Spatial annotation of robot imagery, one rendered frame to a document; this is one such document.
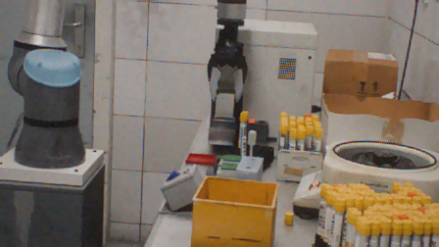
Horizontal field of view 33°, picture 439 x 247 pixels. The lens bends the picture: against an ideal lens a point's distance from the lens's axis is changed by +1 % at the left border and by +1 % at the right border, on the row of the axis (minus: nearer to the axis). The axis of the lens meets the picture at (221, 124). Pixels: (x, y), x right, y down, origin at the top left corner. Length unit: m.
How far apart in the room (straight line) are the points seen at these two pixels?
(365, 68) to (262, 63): 0.49
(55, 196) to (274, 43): 0.74
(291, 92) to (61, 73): 0.69
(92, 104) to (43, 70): 1.83
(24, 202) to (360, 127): 0.76
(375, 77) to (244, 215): 1.26
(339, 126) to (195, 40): 1.68
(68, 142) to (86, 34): 1.78
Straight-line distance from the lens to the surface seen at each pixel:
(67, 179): 1.58
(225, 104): 1.91
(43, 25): 1.71
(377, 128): 1.75
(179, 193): 1.41
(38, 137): 1.60
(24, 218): 1.62
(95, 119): 3.41
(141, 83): 3.40
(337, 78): 2.39
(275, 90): 2.01
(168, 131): 3.42
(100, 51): 3.35
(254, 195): 1.33
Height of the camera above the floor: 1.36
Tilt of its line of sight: 13 degrees down
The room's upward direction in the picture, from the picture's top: 4 degrees clockwise
